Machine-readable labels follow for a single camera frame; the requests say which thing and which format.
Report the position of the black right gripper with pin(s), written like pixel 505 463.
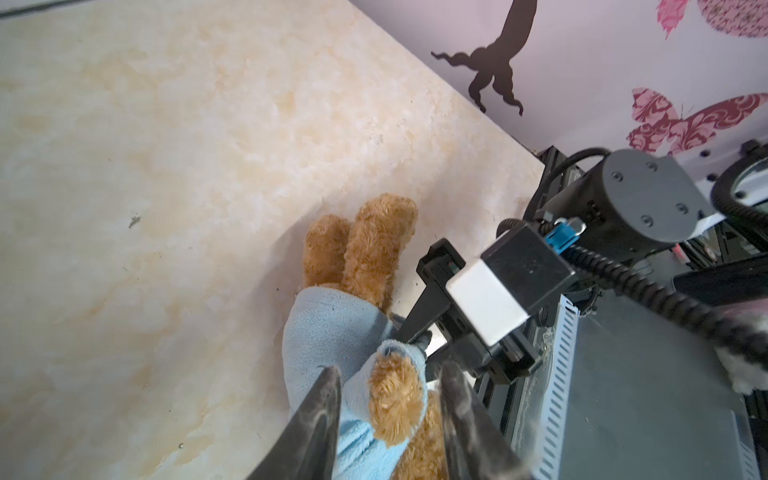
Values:
pixel 512 358

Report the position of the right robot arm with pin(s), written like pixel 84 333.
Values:
pixel 597 212

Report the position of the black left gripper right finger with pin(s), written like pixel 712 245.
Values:
pixel 474 447

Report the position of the light blue bear hoodie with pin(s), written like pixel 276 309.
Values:
pixel 328 327

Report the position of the white slotted cable duct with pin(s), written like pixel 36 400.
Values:
pixel 552 423

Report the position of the brown teddy bear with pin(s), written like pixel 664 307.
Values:
pixel 361 257

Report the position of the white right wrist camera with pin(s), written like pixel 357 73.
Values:
pixel 509 282

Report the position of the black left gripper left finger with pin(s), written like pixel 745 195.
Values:
pixel 307 447

